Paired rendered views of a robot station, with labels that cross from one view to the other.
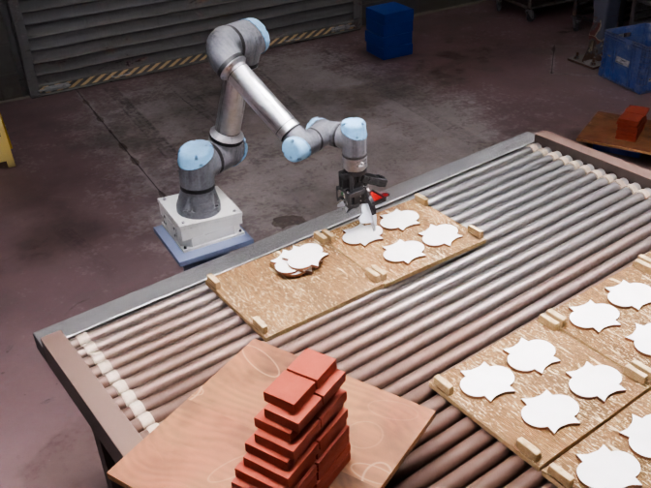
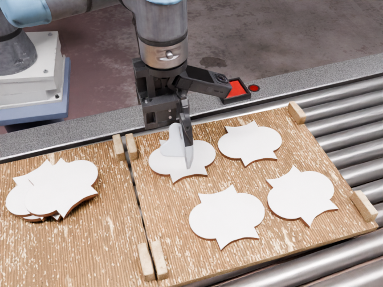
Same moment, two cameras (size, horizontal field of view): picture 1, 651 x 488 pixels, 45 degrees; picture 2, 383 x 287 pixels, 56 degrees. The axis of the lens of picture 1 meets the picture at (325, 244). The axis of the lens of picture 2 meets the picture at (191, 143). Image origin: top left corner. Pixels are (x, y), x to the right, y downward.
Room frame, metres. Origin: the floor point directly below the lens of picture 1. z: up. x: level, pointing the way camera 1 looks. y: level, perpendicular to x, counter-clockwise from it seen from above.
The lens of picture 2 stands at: (1.68, -0.28, 1.52)
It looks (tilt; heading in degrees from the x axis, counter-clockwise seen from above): 47 degrees down; 17
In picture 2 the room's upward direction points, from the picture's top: straight up
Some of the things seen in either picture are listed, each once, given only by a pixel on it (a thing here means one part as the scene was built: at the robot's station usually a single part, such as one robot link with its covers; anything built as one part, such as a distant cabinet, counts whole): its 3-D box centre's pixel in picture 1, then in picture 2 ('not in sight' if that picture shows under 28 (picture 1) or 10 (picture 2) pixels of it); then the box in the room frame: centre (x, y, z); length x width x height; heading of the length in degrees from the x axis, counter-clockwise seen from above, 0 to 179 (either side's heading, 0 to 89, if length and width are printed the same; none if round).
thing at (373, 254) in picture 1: (401, 238); (238, 180); (2.14, -0.25, 0.93); 0.41 x 0.35 x 0.02; 123
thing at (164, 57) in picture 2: (356, 162); (164, 47); (2.13, -0.10, 1.21); 0.08 x 0.08 x 0.05
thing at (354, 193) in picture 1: (354, 186); (162, 88); (2.13, -0.10, 1.13); 0.09 x 0.08 x 0.12; 123
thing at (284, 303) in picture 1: (293, 284); (26, 230); (1.91, 0.10, 0.93); 0.41 x 0.35 x 0.02; 124
